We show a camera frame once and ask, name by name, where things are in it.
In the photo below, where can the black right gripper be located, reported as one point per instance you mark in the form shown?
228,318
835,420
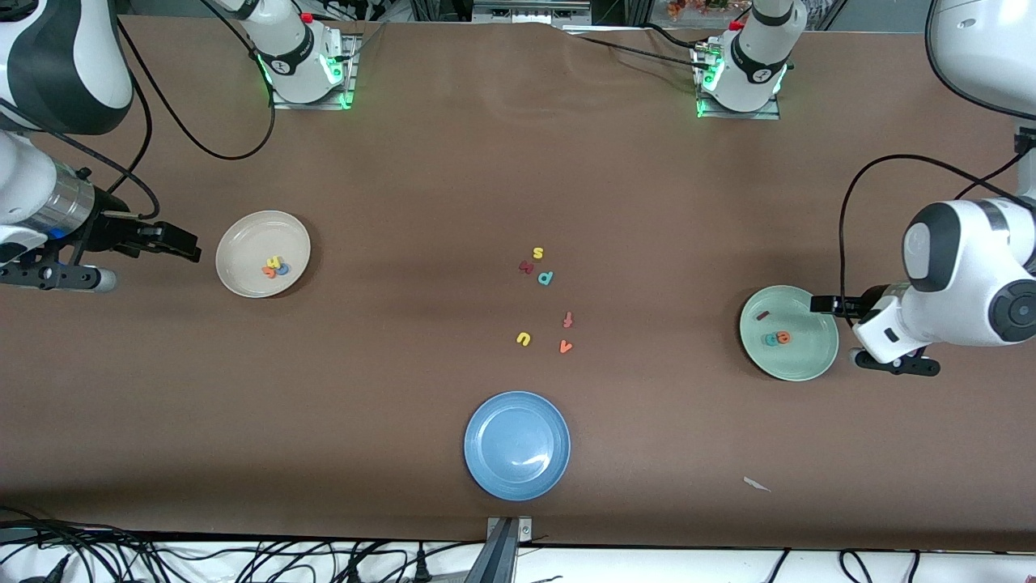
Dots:
108,227

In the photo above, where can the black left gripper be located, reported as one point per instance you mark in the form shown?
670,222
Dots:
851,306

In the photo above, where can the green plate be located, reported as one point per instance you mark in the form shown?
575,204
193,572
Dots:
801,360

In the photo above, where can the beige plate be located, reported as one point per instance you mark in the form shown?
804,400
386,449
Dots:
251,239

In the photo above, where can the white paper scrap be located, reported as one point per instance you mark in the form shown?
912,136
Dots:
757,484

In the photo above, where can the brown table cover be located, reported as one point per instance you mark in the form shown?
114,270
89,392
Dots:
486,162

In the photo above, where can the orange flower decoration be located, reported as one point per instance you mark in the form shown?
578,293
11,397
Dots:
696,6

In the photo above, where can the blue plate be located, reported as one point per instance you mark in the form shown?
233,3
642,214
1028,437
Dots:
518,445

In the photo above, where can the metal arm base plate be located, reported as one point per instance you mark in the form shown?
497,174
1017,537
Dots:
312,104
740,115

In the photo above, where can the grey metal bracket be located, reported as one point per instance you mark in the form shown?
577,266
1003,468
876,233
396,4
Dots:
508,538

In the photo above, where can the grey metal frame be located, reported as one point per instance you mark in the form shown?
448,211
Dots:
526,10

